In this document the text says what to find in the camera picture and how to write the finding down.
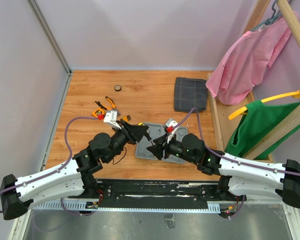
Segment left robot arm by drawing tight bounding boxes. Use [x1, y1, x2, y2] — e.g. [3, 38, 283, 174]
[0, 119, 149, 220]

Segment yellow clothes hanger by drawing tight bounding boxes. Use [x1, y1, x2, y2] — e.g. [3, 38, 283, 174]
[228, 90, 300, 120]

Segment teal clothes hanger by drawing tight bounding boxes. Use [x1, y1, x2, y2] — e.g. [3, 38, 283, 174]
[249, 0, 283, 32]

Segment green shirt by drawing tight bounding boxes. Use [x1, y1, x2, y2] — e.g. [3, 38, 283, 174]
[225, 100, 300, 158]

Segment grey plastic tool case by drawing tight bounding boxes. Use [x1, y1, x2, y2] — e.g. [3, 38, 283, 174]
[134, 121, 190, 165]

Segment hex key set orange holder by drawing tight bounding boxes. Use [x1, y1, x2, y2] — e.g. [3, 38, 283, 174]
[122, 115, 131, 122]

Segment dark grey checked cloth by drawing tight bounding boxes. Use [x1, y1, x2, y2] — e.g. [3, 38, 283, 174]
[173, 77, 208, 113]

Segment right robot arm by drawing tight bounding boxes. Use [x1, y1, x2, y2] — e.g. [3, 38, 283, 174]
[147, 133, 300, 209]

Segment pink shirt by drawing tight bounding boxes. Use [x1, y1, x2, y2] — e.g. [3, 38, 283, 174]
[206, 17, 291, 106]

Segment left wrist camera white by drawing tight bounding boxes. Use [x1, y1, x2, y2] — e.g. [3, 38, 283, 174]
[103, 110, 121, 130]

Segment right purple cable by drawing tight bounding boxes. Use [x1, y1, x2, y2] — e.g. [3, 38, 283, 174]
[166, 107, 300, 221]

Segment wooden clothes rack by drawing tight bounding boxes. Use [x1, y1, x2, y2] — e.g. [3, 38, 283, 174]
[208, 0, 300, 160]

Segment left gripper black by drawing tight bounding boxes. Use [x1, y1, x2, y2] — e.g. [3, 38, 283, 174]
[105, 120, 149, 163]

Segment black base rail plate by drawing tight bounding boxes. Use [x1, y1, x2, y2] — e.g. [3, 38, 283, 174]
[78, 179, 247, 209]

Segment orange black pliers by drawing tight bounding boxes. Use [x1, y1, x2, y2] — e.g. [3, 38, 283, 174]
[95, 96, 121, 116]

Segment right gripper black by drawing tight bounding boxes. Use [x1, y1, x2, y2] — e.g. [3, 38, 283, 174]
[146, 131, 197, 165]

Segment yellow tape measure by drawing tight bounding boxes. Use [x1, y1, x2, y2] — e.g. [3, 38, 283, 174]
[92, 108, 105, 118]

